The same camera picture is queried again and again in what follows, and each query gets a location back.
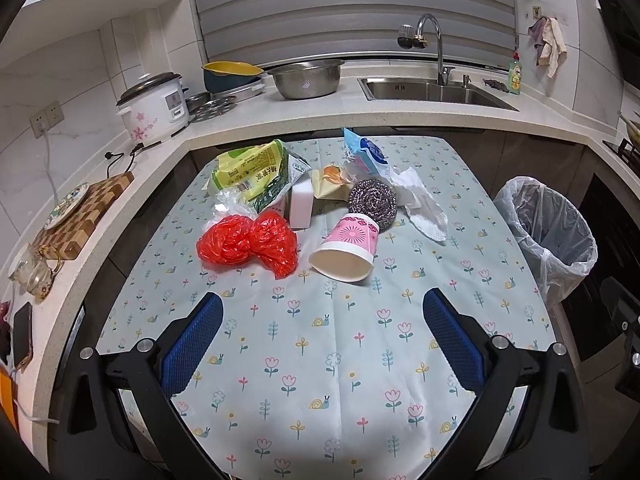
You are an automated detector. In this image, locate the pink paper cup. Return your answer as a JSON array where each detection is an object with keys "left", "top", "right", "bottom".
[{"left": 309, "top": 212, "right": 380, "bottom": 283}]

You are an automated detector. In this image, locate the green white milk carton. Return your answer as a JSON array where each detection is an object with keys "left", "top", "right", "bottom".
[{"left": 250, "top": 150, "right": 311, "bottom": 214}]

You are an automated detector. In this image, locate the metal scouring ball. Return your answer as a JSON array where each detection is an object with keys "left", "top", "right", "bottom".
[{"left": 347, "top": 179, "right": 397, "bottom": 230}]

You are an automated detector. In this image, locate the white sponge block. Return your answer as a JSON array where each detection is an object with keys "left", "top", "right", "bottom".
[{"left": 288, "top": 177, "right": 314, "bottom": 230}]

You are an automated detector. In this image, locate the yellow green snack bag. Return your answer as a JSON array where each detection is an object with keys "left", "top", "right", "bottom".
[{"left": 207, "top": 140, "right": 286, "bottom": 203}]

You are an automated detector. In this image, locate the blue white wipes packet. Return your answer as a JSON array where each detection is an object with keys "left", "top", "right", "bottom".
[{"left": 342, "top": 128, "right": 392, "bottom": 181}]

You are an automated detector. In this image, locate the clear plastic bag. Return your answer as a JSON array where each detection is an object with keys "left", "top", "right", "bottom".
[{"left": 205, "top": 188, "right": 257, "bottom": 229}]

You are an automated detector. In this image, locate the trash bin with liner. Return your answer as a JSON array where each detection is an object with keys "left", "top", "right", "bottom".
[{"left": 494, "top": 177, "right": 598, "bottom": 307}]

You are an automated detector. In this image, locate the chrome kitchen faucet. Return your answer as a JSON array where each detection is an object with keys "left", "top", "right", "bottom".
[{"left": 397, "top": 12, "right": 457, "bottom": 87}]

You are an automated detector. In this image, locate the floral patterned tablecloth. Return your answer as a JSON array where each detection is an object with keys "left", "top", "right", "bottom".
[{"left": 96, "top": 136, "right": 554, "bottom": 479}]

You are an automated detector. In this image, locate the checkered wooden cutting board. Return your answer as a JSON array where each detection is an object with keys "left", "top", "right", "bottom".
[{"left": 32, "top": 171, "right": 134, "bottom": 260}]

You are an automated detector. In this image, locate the black smartphone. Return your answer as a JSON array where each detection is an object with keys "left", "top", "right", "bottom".
[{"left": 12, "top": 301, "right": 32, "bottom": 370}]

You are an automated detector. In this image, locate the glass mug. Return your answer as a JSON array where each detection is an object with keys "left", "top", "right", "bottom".
[{"left": 9, "top": 244, "right": 63, "bottom": 302}]

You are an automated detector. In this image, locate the decorated plate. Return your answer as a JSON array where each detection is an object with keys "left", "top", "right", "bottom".
[{"left": 43, "top": 182, "right": 90, "bottom": 231}]

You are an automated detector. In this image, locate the metal steamer rack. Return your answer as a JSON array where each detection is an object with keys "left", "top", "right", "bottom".
[{"left": 186, "top": 92, "right": 236, "bottom": 122}]

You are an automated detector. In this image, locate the white floral rice cooker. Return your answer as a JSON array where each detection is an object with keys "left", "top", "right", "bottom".
[{"left": 116, "top": 72, "right": 189, "bottom": 146}]

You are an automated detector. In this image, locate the black gas stove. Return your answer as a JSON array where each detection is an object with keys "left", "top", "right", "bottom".
[{"left": 603, "top": 139, "right": 640, "bottom": 176}]

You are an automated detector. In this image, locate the stainless steel sink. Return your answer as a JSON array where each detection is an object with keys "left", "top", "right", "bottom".
[{"left": 358, "top": 77, "right": 516, "bottom": 110}]

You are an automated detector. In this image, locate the dark scrubber by sink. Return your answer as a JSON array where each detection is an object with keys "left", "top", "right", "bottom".
[{"left": 483, "top": 78, "right": 510, "bottom": 93}]

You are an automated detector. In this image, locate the yellow blue plastic basin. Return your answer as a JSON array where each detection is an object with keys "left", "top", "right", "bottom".
[{"left": 202, "top": 61, "right": 264, "bottom": 93}]

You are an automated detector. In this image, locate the cream frying pan with lid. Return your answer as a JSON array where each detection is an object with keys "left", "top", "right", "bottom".
[{"left": 618, "top": 113, "right": 640, "bottom": 151}]

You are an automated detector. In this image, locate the green dish soap bottle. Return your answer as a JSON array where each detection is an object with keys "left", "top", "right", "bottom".
[{"left": 508, "top": 51, "right": 522, "bottom": 94}]

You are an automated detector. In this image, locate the stainless steel colander bowl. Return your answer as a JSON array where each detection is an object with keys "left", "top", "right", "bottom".
[{"left": 268, "top": 58, "right": 344, "bottom": 100}]

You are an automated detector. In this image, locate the pink hanging dish towel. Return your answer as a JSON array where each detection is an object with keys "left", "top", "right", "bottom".
[{"left": 527, "top": 16, "right": 567, "bottom": 79}]

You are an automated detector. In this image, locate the grey window blind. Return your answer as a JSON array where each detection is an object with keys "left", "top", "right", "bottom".
[{"left": 195, "top": 0, "right": 516, "bottom": 67}]

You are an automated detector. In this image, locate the black power cord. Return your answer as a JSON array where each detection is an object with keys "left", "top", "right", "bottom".
[{"left": 103, "top": 141, "right": 164, "bottom": 181}]

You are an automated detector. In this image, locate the wall power socket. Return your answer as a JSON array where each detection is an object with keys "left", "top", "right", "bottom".
[{"left": 29, "top": 101, "right": 64, "bottom": 139}]

